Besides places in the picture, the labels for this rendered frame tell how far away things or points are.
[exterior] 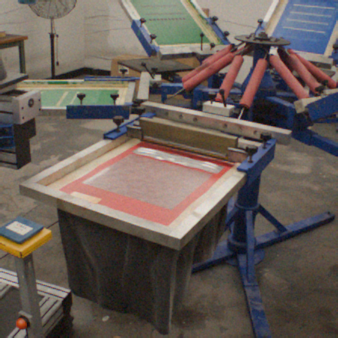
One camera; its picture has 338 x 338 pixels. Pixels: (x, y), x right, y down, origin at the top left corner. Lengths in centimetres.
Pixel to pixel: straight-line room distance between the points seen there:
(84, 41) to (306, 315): 569
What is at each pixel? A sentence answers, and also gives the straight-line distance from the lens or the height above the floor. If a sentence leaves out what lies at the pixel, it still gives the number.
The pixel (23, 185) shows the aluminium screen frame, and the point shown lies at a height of 99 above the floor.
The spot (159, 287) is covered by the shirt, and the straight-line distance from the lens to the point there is 152.
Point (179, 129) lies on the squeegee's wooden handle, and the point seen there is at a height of 105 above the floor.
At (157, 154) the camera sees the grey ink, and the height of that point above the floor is 96.
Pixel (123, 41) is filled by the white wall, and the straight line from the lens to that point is 694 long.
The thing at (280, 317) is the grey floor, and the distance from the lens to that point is 257.
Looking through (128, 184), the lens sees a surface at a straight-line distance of 160.
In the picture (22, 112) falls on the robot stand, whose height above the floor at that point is 116.
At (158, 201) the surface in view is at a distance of 149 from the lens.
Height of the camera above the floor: 166
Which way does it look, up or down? 24 degrees down
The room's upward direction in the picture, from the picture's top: 2 degrees clockwise
